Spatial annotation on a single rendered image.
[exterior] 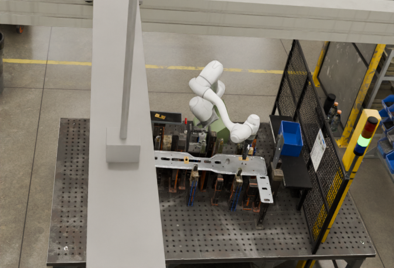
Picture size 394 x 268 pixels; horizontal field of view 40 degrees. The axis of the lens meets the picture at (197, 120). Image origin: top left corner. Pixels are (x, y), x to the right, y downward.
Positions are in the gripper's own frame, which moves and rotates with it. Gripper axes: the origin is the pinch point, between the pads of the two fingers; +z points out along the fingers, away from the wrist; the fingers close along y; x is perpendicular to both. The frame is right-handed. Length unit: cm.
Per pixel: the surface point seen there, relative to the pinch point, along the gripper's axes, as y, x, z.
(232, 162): -0.7, -8.3, 9.9
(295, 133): -39, 52, 6
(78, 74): -244, -163, 109
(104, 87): 241, -100, -240
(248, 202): 22.8, 6.5, 31.4
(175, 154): -6, -56, 10
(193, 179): 21.8, -41.7, 9.3
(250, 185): 21.5, 4.7, 11.9
